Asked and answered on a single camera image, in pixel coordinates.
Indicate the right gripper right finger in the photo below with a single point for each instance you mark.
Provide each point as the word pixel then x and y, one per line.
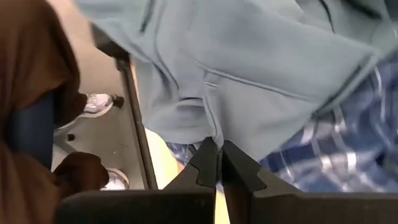
pixel 311 210

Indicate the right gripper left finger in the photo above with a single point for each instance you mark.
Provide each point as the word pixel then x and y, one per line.
pixel 140 208

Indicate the blue plaid shirt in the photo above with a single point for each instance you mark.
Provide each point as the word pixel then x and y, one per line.
pixel 342 149

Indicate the teal garment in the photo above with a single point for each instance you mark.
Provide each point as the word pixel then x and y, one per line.
pixel 248 62

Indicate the person's white shoe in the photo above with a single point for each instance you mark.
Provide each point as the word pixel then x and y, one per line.
pixel 98 104
pixel 116 180

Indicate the person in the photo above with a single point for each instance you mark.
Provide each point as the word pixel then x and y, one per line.
pixel 31 46

